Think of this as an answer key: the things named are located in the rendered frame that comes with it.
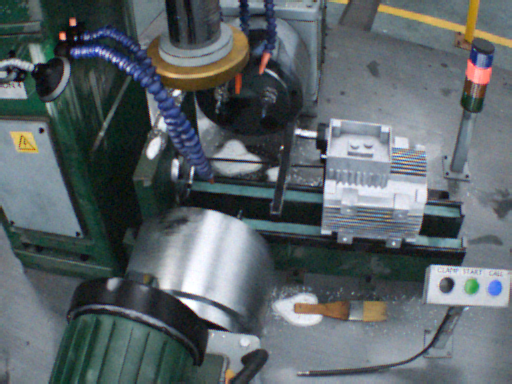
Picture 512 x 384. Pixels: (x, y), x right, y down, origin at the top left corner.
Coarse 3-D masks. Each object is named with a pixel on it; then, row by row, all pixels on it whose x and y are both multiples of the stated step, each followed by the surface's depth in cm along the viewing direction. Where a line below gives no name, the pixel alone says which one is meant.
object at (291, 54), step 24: (264, 24) 138; (288, 24) 144; (264, 48) 132; (288, 48) 136; (264, 72) 132; (288, 72) 132; (240, 96) 139; (264, 96) 134; (288, 96) 136; (216, 120) 146; (240, 120) 144; (264, 120) 142; (288, 120) 142
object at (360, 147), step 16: (336, 128) 117; (352, 128) 118; (368, 128) 118; (336, 144) 118; (352, 144) 115; (368, 144) 115; (384, 144) 117; (336, 160) 112; (352, 160) 111; (368, 160) 111; (384, 160) 111; (336, 176) 115; (352, 176) 114; (368, 176) 114; (384, 176) 113
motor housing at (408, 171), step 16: (400, 160) 116; (416, 160) 116; (400, 176) 114; (416, 176) 114; (336, 192) 117; (368, 192) 116; (384, 192) 115; (400, 192) 115; (336, 208) 117; (368, 208) 115; (384, 208) 114; (416, 208) 115; (336, 224) 119; (352, 224) 118; (368, 224) 117; (384, 224) 117; (400, 224) 116; (416, 224) 116
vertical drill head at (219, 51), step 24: (168, 0) 93; (192, 0) 92; (216, 0) 95; (168, 24) 98; (192, 24) 95; (216, 24) 98; (168, 48) 100; (192, 48) 99; (216, 48) 99; (240, 48) 103; (168, 72) 99; (192, 72) 98; (216, 72) 99; (168, 96) 108; (216, 96) 106
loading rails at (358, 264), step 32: (192, 192) 138; (224, 192) 137; (256, 192) 137; (288, 192) 136; (320, 192) 136; (256, 224) 131; (288, 224) 131; (320, 224) 139; (448, 224) 132; (288, 256) 133; (320, 256) 131; (352, 256) 129; (384, 256) 128; (416, 256) 126; (448, 256) 124
